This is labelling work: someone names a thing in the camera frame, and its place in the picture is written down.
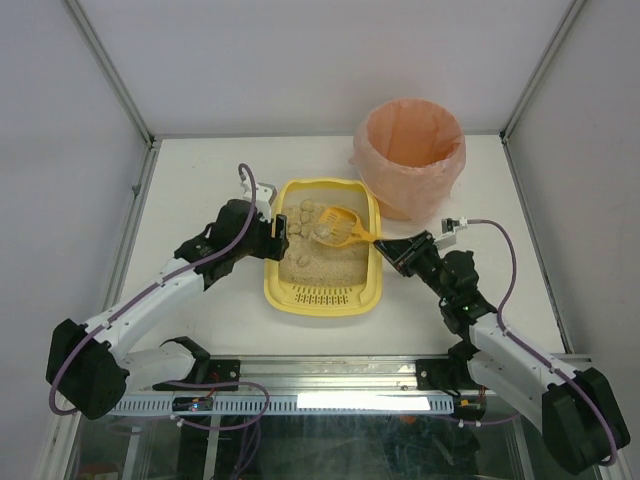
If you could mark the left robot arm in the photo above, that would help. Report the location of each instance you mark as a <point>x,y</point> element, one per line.
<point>93,364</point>

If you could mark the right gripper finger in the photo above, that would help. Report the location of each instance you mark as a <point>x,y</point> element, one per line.
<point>401,262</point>
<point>400,249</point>

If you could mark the aluminium mounting rail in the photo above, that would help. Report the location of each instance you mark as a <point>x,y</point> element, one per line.
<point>292,374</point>

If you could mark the white slotted cable duct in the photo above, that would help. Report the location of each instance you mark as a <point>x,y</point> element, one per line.
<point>305,404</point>

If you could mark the orange lined trash bin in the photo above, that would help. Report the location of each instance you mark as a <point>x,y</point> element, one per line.
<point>409,152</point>

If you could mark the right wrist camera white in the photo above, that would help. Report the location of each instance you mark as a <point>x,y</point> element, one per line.
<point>450,227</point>

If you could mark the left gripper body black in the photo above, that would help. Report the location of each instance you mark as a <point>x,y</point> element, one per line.
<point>275,239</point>

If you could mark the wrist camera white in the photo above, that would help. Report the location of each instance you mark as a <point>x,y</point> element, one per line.
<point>450,227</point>
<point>263,193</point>

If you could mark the yellow litter box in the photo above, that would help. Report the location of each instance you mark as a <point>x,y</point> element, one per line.
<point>328,301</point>

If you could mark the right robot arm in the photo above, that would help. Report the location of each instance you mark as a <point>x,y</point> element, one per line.
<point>575,411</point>

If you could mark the cat litter sand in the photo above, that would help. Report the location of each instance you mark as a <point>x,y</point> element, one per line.
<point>310,263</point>

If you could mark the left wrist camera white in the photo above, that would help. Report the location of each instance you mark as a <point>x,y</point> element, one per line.
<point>263,193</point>

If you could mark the yellow litter scoop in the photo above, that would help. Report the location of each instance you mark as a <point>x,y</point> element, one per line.
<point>346,228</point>

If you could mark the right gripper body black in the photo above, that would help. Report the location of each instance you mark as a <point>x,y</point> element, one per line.
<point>410,255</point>

